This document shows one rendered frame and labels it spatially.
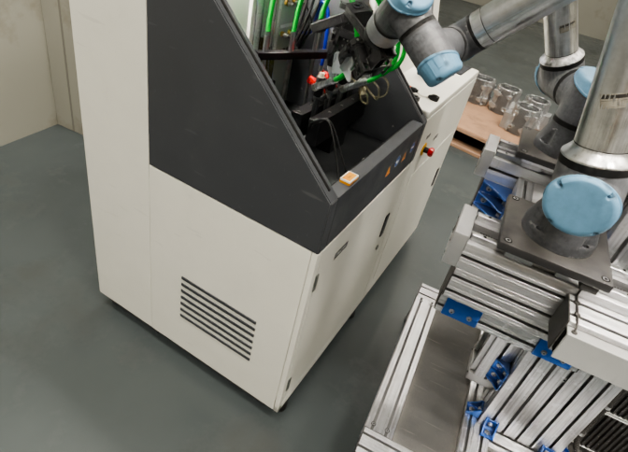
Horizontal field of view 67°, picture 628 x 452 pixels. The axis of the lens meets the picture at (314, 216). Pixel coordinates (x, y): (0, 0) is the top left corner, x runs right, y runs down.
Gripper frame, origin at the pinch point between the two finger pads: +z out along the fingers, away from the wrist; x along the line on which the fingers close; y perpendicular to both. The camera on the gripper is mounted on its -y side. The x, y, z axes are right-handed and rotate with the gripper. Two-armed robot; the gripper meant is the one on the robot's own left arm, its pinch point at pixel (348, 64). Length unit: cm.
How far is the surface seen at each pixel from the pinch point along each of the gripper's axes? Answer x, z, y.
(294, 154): -20.1, -0.9, 18.6
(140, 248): -62, 65, 24
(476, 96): 228, 246, -39
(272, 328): -31, 39, 60
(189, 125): -39.4, 17.8, 0.9
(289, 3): 4, 35, -36
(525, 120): 226, 198, -1
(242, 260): -35, 31, 38
